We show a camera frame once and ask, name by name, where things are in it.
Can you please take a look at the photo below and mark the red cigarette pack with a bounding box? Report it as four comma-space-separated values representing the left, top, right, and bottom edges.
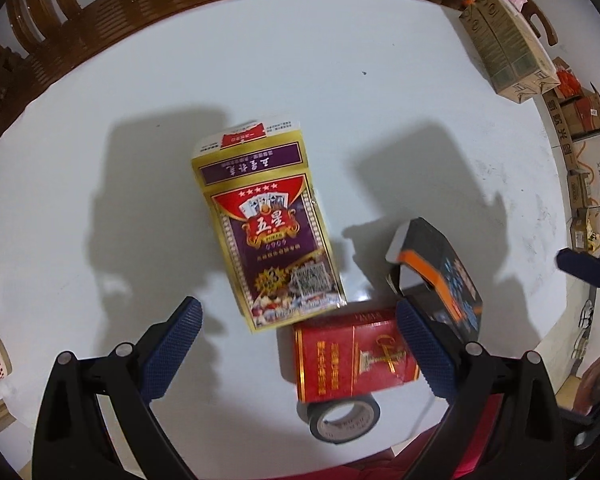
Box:
294, 308, 419, 403

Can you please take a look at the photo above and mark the black orange small box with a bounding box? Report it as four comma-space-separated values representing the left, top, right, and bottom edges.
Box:
386, 217, 482, 342

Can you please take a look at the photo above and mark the black electrical tape roll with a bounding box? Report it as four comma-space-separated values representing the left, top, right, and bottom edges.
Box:
306, 394, 381, 445

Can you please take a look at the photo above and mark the playing card box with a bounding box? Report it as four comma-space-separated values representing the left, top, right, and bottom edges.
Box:
192, 119, 346, 332

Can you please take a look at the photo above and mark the cardboard boxes pile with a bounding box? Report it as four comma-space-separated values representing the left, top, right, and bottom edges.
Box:
543, 58, 600, 256

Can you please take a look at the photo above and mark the cardboard tissue box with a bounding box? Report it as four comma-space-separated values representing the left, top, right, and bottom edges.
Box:
460, 0, 559, 104

